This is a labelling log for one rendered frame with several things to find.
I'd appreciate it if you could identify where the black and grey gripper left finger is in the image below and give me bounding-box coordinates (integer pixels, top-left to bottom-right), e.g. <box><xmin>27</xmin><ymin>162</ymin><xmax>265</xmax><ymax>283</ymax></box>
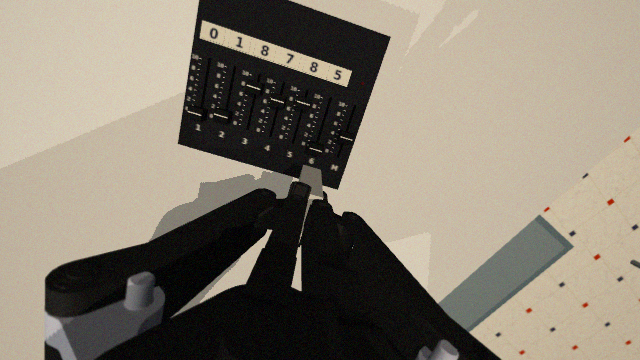
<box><xmin>44</xmin><ymin>165</ymin><xmax>312</xmax><ymax>360</ymax></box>

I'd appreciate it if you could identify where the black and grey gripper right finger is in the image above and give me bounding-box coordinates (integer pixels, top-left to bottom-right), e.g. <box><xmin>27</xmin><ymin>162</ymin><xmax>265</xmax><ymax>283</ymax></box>
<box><xmin>298</xmin><ymin>167</ymin><xmax>501</xmax><ymax>360</ymax></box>

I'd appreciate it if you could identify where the black lighting desk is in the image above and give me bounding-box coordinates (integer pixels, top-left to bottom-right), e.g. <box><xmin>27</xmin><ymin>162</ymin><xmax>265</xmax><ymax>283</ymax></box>
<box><xmin>178</xmin><ymin>0</ymin><xmax>390</xmax><ymax>190</ymax></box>

